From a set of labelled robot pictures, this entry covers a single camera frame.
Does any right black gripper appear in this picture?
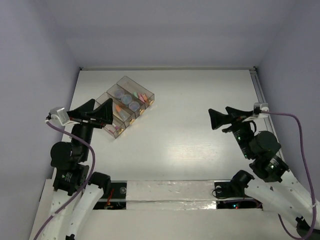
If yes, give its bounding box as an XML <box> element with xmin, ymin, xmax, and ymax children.
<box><xmin>208</xmin><ymin>105</ymin><xmax>254</xmax><ymax>159</ymax></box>

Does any small orange eraser cap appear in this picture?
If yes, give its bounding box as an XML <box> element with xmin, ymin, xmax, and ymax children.
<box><xmin>115</xmin><ymin>105</ymin><xmax>122</xmax><ymax>113</ymax></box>

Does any grey orange-tipped marker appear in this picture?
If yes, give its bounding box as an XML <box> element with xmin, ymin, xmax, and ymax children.
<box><xmin>118</xmin><ymin>111</ymin><xmax>127</xmax><ymax>121</ymax></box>

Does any clear tape roll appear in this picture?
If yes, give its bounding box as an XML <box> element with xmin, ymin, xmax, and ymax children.
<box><xmin>114</xmin><ymin>88</ymin><xmax>125</xmax><ymax>99</ymax></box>

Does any pink highlighter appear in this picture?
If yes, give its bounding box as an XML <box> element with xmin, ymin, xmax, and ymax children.
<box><xmin>138</xmin><ymin>93</ymin><xmax>148</xmax><ymax>103</ymax></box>

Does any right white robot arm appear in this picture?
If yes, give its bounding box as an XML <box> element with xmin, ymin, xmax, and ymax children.
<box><xmin>208</xmin><ymin>103</ymin><xmax>320</xmax><ymax>240</ymax></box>

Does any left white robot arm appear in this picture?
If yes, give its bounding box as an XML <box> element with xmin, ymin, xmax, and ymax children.
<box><xmin>34</xmin><ymin>98</ymin><xmax>114</xmax><ymax>240</ymax></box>

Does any clear brown compartment organizer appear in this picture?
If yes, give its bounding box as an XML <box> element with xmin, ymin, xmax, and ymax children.
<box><xmin>96</xmin><ymin>76</ymin><xmax>155</xmax><ymax>139</ymax></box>

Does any silver taped front board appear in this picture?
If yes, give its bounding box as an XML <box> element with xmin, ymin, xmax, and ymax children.
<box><xmin>125</xmin><ymin>180</ymin><xmax>217</xmax><ymax>211</ymax></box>

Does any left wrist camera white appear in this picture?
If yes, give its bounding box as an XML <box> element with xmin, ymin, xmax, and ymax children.
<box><xmin>45</xmin><ymin>107</ymin><xmax>77</xmax><ymax>127</ymax></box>

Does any aluminium rail right edge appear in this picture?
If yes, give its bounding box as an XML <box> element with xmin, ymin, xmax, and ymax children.
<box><xmin>249</xmin><ymin>67</ymin><xmax>280</xmax><ymax>142</ymax></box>

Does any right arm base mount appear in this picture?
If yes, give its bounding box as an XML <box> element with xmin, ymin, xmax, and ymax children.
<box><xmin>211</xmin><ymin>181</ymin><xmax>263</xmax><ymax>210</ymax></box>

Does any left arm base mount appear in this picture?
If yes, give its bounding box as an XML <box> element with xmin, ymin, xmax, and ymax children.
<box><xmin>93</xmin><ymin>181</ymin><xmax>127</xmax><ymax>210</ymax></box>

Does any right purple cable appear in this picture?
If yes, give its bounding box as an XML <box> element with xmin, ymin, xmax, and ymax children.
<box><xmin>262</xmin><ymin>111</ymin><xmax>316</xmax><ymax>240</ymax></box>

